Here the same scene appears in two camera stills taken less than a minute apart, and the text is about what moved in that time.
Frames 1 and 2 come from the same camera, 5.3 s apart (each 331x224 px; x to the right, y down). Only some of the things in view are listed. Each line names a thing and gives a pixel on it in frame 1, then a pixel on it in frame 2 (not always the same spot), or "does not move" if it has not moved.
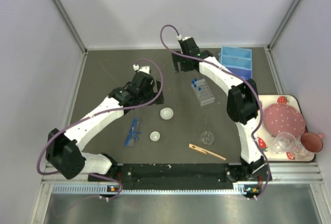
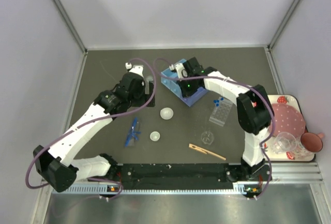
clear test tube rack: (203, 92) → (220, 114)
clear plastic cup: (284, 142) does not move
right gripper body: (183, 64) → (188, 86)
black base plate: (147, 177) does not move
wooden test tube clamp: (206, 151) does not move
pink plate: (280, 118) does not move
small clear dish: (154, 136) does not move
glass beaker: (207, 137) does not move
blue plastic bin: (238, 60) → (169, 82)
